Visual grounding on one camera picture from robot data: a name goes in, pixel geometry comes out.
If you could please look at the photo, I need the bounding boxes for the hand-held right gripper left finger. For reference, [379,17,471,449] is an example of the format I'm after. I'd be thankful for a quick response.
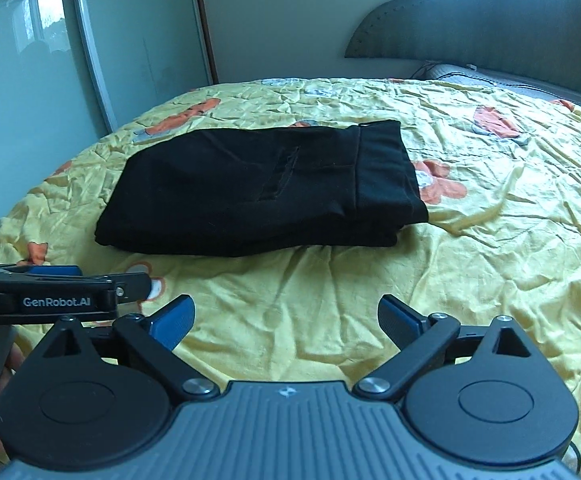
[43,294,220,403]

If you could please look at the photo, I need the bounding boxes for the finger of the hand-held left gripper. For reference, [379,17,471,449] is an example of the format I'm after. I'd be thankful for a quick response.
[81,272,152,305]
[0,264,83,282]

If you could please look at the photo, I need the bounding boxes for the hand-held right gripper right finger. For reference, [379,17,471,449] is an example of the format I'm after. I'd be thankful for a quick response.
[353,294,537,402]

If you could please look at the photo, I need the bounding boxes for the black pants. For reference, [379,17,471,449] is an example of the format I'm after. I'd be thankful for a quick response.
[94,119,430,258]

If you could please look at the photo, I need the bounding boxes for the yellow floral bedspread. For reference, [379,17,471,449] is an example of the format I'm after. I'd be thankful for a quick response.
[0,77,581,467]

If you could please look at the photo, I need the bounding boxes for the floral glass wardrobe door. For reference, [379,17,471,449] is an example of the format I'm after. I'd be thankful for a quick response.
[0,0,117,256]
[69,0,220,133]

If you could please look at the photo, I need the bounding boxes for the grey pillow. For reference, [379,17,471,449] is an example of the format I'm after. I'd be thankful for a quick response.
[411,61,581,113]

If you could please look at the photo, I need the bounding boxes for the dark padded headboard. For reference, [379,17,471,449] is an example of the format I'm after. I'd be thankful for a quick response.
[345,0,581,80]

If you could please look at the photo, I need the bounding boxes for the black cable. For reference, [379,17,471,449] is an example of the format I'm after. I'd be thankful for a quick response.
[563,441,581,477]

